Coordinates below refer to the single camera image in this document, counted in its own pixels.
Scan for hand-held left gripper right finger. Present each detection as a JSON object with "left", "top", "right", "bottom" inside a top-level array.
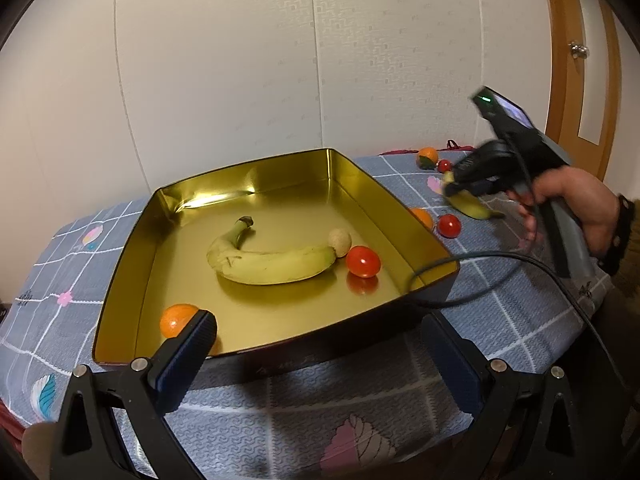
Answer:
[{"left": 420, "top": 311, "right": 583, "bottom": 480}]

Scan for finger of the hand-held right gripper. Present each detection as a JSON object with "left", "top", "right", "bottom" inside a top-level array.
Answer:
[
  {"left": 452, "top": 150, "right": 492, "bottom": 182},
  {"left": 443, "top": 179, "right": 498, "bottom": 198}
]

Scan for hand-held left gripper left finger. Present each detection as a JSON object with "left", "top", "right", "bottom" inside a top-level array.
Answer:
[{"left": 50, "top": 309, "right": 218, "bottom": 480}]

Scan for yellow banana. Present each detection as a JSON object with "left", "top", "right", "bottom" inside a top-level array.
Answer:
[
  {"left": 440, "top": 170, "right": 506, "bottom": 220},
  {"left": 206, "top": 216, "right": 337, "bottom": 286}
]

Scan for plain orange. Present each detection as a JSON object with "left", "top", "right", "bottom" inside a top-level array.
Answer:
[
  {"left": 409, "top": 207, "right": 435, "bottom": 232},
  {"left": 160, "top": 303, "right": 201, "bottom": 339}
]

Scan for gold tin box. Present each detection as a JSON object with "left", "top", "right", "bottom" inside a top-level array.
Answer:
[{"left": 92, "top": 148, "right": 460, "bottom": 365}]

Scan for beige round fruit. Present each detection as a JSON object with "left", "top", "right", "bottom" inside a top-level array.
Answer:
[{"left": 327, "top": 228, "right": 352, "bottom": 257}]

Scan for person's right hand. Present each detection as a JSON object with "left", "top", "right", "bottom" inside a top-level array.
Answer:
[{"left": 505, "top": 166, "right": 622, "bottom": 262}]

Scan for wooden door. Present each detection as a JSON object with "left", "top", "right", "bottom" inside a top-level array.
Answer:
[{"left": 537, "top": 0, "right": 626, "bottom": 186}]

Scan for red cloth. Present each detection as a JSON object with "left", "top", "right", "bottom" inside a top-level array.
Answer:
[{"left": 377, "top": 140, "right": 473, "bottom": 156}]

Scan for grey checked printed blanket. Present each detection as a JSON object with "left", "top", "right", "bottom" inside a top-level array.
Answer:
[{"left": 0, "top": 150, "right": 616, "bottom": 480}]

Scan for black cable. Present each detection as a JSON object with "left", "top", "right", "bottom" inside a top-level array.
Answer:
[{"left": 404, "top": 252, "right": 640, "bottom": 411}]

